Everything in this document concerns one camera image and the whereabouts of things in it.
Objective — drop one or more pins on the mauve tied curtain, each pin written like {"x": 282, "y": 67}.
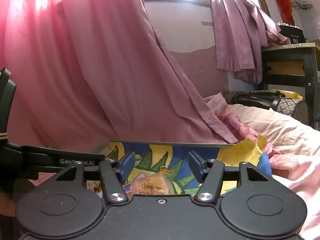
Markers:
{"x": 241, "y": 31}

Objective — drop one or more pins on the person's left hand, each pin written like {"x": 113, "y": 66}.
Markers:
{"x": 7, "y": 205}

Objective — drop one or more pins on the black box on desk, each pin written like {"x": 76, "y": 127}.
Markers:
{"x": 294, "y": 33}

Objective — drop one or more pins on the brown cracker snack pack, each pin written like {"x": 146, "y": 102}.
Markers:
{"x": 153, "y": 184}

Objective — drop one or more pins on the large pink curtain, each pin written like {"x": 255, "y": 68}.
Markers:
{"x": 91, "y": 71}

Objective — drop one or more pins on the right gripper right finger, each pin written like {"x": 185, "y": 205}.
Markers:
{"x": 198, "y": 166}

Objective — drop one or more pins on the dark wooden desk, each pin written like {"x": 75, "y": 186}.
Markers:
{"x": 294, "y": 65}

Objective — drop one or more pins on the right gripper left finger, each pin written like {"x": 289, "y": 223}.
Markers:
{"x": 125, "y": 165}

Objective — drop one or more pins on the red hanging decoration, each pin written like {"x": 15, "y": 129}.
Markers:
{"x": 285, "y": 8}

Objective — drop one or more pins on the black electric fan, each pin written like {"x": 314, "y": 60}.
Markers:
{"x": 301, "y": 112}

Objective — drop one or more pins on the dark handbag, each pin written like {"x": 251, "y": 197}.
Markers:
{"x": 265, "y": 99}

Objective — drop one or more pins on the colourful painted tray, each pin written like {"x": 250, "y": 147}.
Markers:
{"x": 172, "y": 160}

